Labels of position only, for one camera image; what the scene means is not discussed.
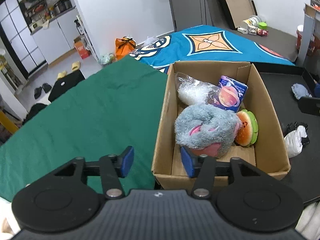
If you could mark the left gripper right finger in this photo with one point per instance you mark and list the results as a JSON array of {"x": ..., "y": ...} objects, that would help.
[{"x": 202, "y": 168}]

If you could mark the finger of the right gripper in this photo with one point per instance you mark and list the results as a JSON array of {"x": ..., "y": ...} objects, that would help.
[{"x": 309, "y": 105}]

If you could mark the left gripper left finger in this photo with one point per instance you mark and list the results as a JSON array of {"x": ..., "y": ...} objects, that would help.
[{"x": 112, "y": 167}]

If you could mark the grey fluffy plush slipper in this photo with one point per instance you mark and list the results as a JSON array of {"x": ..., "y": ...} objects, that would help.
[{"x": 206, "y": 129}]

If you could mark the plush hamburger toy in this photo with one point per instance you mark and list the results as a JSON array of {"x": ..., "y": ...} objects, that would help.
[{"x": 248, "y": 133}]

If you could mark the white plastic bag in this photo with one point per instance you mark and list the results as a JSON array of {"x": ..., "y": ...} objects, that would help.
[{"x": 191, "y": 91}]

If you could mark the blue planet tissue pack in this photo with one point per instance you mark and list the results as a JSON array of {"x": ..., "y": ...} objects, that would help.
[{"x": 229, "y": 95}]

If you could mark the small grey plush piece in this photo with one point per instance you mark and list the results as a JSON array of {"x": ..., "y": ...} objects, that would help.
[{"x": 300, "y": 91}]

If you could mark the black plastic tray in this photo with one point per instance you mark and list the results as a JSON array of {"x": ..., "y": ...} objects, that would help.
[{"x": 287, "y": 146}]

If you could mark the black lace fabric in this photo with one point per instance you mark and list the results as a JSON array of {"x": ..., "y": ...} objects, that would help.
[{"x": 302, "y": 128}]

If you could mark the brown cardboard box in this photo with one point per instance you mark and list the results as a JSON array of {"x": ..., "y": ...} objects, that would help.
[{"x": 269, "y": 152}]

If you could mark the green cloth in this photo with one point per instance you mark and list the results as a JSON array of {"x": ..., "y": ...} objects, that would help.
[{"x": 118, "y": 106}]

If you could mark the green cup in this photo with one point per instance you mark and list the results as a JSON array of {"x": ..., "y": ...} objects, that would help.
[{"x": 262, "y": 25}]

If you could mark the black clothing on floor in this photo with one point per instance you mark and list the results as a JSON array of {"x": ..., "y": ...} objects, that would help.
[{"x": 61, "y": 86}]

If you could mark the white plastic jar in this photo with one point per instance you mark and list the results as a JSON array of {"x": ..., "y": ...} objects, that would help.
[{"x": 251, "y": 21}]

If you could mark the black slippers pair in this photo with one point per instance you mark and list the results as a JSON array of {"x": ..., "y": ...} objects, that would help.
[{"x": 44, "y": 88}]

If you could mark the yellow slipper left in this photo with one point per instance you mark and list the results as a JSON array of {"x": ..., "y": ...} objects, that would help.
[{"x": 61, "y": 74}]

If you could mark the orange cardboard box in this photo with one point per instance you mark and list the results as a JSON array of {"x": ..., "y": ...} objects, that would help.
[{"x": 81, "y": 49}]

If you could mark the white fabric bundle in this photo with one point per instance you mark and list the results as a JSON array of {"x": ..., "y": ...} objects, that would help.
[{"x": 309, "y": 223}]

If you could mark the orange bag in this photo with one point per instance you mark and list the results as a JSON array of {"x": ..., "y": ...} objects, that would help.
[{"x": 124, "y": 46}]

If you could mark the blue patterned blanket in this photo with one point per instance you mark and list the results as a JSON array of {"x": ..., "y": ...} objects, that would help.
[{"x": 204, "y": 43}]

